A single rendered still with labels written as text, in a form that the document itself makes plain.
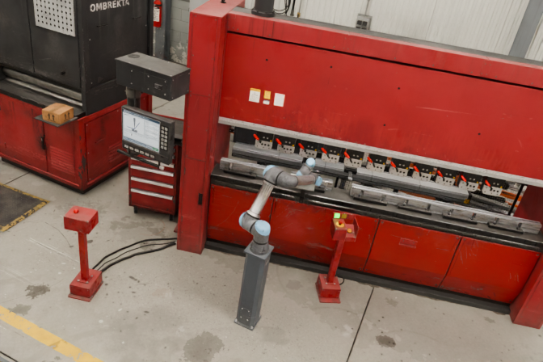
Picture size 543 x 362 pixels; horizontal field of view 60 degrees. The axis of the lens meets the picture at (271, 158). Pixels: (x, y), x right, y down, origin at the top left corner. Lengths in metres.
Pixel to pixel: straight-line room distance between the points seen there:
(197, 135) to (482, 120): 2.33
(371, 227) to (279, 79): 1.57
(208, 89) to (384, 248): 2.15
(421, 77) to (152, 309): 2.89
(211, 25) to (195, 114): 0.75
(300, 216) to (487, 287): 1.86
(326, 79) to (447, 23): 4.20
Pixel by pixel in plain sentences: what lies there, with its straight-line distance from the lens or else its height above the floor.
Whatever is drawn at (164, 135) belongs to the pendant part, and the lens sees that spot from 3.58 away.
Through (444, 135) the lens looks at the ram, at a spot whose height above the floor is 1.63.
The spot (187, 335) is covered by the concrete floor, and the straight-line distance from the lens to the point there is 4.07.
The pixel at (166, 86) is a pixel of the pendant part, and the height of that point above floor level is 1.86.
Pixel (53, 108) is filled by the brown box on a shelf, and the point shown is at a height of 1.10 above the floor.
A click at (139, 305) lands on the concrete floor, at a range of 4.28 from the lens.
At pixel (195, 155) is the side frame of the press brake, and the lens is 4.14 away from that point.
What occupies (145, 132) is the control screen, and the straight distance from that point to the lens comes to 3.69.
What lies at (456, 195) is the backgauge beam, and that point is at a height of 0.95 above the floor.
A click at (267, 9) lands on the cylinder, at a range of 3.88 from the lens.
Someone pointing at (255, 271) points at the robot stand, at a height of 0.62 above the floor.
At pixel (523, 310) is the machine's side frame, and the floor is 0.18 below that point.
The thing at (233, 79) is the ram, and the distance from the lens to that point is 4.00.
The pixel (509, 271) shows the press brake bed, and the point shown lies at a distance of 4.86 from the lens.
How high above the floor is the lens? 3.12
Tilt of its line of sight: 29 degrees down
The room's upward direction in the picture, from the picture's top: 9 degrees clockwise
